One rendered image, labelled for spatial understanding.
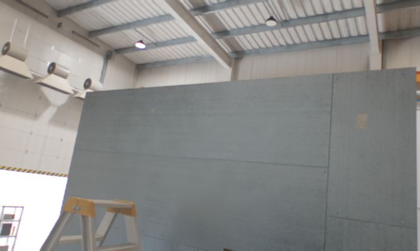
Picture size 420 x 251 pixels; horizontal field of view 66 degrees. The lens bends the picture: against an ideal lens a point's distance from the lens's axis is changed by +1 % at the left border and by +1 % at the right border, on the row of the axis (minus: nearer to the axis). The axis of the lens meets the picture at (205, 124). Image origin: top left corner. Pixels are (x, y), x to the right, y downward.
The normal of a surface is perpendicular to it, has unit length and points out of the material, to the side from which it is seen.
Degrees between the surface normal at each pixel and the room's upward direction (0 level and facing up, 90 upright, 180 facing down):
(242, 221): 90
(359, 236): 90
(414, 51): 90
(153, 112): 90
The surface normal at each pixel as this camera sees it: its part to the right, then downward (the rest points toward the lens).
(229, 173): -0.51, -0.25
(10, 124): 0.85, 0.00
